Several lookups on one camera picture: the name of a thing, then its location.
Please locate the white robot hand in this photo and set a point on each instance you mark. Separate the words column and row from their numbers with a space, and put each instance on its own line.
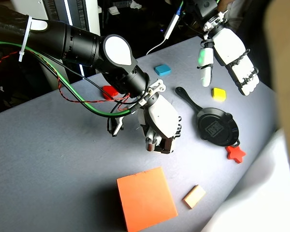
column 163, row 116
column 229, row 46

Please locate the black cast iron skillet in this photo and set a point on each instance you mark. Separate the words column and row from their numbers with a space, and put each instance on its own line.
column 216, row 128

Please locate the blue block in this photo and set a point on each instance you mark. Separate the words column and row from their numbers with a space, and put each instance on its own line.
column 163, row 70

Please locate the yellow block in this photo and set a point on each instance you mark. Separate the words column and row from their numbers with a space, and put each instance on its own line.
column 219, row 94

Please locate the red heart block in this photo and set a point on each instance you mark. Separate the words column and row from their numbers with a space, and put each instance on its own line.
column 110, row 91

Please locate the beige board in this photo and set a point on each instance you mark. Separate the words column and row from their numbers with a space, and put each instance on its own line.
column 287, row 60

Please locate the red star block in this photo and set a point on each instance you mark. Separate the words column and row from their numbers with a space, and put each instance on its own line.
column 235, row 153

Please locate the large orange block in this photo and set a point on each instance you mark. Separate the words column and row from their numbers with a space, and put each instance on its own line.
column 146, row 198

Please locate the tan wooden block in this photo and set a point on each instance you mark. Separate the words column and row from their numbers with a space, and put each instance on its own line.
column 194, row 197

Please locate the grey table cloth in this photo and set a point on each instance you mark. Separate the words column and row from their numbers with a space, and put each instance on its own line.
column 50, row 157

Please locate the white backdrop sheet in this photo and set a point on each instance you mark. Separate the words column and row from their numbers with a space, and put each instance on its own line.
column 261, row 193

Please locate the white and black computer tower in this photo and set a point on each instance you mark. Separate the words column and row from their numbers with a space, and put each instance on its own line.
column 75, row 9

